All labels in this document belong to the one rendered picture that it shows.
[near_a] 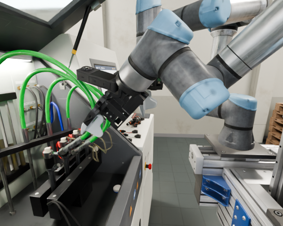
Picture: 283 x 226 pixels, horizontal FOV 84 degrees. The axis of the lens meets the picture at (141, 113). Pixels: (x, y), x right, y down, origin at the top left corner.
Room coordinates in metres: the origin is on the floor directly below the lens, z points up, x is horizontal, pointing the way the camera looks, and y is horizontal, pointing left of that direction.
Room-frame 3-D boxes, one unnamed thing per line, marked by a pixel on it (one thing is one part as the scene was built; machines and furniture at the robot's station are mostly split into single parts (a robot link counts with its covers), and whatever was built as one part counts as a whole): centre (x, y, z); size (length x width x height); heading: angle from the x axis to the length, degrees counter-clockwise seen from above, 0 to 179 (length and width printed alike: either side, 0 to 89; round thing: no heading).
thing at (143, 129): (1.13, 0.05, 0.96); 0.70 x 0.22 x 0.03; 171
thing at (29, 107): (0.75, 0.53, 1.20); 0.13 x 0.03 x 0.31; 171
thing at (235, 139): (0.70, -0.45, 1.09); 0.15 x 0.15 x 0.10
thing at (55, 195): (0.59, 0.29, 0.91); 0.34 x 0.10 x 0.15; 171
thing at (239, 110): (0.70, -0.45, 1.20); 0.13 x 0.12 x 0.14; 38
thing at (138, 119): (1.17, 0.04, 1.01); 0.23 x 0.11 x 0.06; 171
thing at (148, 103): (0.52, -0.02, 1.26); 0.06 x 0.03 x 0.09; 81
